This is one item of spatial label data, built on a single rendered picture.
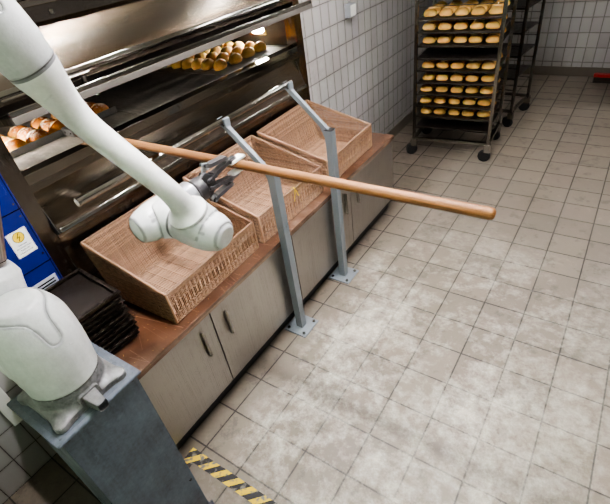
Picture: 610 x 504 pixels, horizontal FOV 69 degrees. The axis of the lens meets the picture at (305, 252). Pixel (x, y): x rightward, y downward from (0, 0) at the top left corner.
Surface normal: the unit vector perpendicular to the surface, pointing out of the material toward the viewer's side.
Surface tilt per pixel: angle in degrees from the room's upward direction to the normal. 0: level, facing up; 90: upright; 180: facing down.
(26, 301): 3
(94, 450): 90
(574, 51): 90
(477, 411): 0
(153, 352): 0
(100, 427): 90
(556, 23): 90
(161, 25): 70
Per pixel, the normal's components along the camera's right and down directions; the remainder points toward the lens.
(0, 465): 0.83, 0.25
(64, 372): 0.68, 0.38
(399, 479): -0.13, -0.79
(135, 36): 0.73, -0.04
